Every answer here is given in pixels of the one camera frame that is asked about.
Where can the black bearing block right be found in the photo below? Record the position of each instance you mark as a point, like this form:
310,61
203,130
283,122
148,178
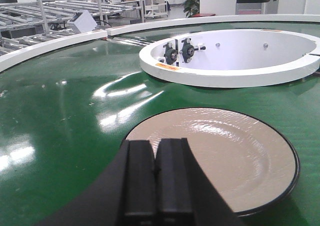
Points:
188,50

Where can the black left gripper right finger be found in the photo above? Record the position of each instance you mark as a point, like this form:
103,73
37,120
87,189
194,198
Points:
174,204

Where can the white outer conveyor rim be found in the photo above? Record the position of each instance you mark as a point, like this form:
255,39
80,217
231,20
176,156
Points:
13,58

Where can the green potted plant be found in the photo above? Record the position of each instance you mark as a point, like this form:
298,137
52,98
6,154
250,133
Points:
191,7

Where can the beige plate black rim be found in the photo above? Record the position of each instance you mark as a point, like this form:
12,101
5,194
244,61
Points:
251,164

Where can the black bearing block left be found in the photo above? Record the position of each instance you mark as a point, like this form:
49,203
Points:
170,54

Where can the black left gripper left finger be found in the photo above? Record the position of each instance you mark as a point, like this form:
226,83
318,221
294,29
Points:
139,199

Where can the white control box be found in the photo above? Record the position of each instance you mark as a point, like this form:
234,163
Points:
82,22

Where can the metal roller rack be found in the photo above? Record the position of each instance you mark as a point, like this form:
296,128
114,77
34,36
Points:
26,23

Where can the black bearing block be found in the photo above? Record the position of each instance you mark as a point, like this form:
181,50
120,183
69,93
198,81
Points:
188,50
170,54

